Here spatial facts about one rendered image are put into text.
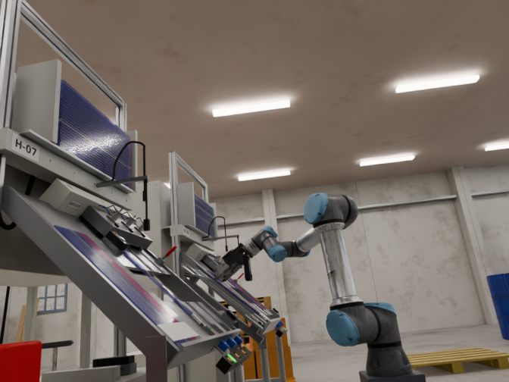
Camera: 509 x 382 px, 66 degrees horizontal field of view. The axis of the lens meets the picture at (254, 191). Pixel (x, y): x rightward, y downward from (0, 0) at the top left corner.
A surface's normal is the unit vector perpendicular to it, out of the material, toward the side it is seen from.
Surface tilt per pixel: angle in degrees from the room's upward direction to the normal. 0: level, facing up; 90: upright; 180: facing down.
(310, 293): 90
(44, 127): 90
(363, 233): 90
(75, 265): 90
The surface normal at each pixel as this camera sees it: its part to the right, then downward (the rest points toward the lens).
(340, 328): -0.84, 0.06
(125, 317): -0.18, -0.28
